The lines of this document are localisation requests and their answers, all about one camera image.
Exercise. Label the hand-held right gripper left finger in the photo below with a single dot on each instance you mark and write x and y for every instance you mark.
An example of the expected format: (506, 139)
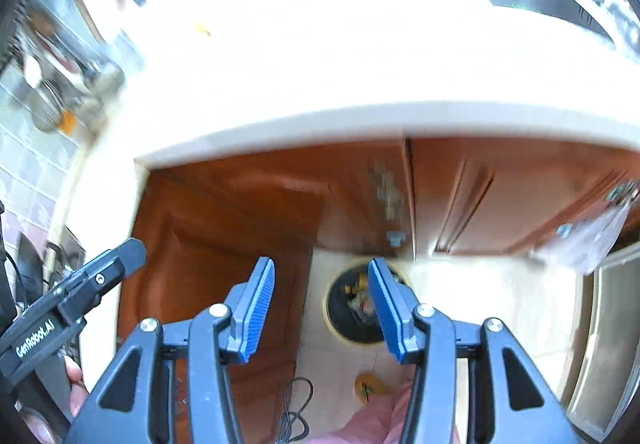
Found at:
(255, 309)

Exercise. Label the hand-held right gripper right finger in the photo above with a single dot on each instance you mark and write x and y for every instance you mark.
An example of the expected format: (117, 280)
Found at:
(390, 309)

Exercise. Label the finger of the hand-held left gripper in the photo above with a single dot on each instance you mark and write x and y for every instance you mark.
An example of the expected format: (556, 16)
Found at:
(110, 269)

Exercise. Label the yellow white wrapper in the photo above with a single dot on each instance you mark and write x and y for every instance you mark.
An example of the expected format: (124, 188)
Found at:
(356, 288)

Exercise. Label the round black trash bin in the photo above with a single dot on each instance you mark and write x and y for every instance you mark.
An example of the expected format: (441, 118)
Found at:
(340, 305)

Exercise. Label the person's left hand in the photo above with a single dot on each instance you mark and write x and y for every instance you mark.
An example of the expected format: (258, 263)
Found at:
(76, 384)

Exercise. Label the yellow slipper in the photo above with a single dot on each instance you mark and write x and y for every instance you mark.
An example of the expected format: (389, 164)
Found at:
(367, 386)

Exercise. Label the brown wooden cabinet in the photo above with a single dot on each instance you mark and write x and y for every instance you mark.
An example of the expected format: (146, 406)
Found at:
(225, 224)

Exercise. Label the person's pink trousers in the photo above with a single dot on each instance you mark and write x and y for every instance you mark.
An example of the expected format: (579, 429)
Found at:
(370, 424)

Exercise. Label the clear hanging plastic bag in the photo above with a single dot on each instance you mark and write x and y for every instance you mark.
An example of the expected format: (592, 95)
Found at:
(585, 244)

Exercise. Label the grey metal door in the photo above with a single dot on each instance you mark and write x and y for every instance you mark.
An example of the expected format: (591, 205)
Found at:
(605, 349)

